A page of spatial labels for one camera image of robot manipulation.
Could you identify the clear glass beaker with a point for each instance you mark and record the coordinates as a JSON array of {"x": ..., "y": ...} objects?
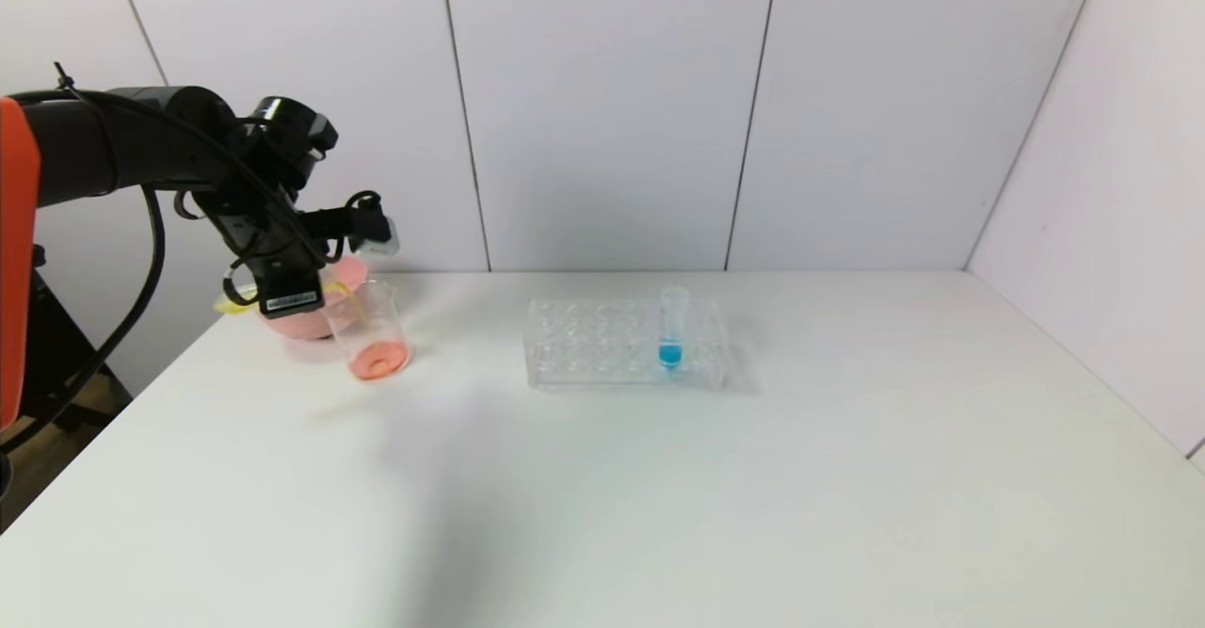
[{"x": 378, "y": 357}]

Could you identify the test tube with blue pigment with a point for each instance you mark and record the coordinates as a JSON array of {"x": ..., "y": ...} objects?
[{"x": 670, "y": 355}]

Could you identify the clear acrylic test tube rack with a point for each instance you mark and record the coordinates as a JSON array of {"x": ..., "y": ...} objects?
[{"x": 584, "y": 355}]

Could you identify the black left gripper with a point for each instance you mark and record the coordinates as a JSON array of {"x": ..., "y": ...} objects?
[{"x": 290, "y": 297}]

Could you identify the pink bowl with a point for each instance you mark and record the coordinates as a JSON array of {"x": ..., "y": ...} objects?
[{"x": 301, "y": 325}]

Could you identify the test tube with yellow pigment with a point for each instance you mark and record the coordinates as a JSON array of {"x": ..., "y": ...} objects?
[{"x": 231, "y": 304}]

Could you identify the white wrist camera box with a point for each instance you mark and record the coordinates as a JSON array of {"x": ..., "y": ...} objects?
[{"x": 382, "y": 244}]

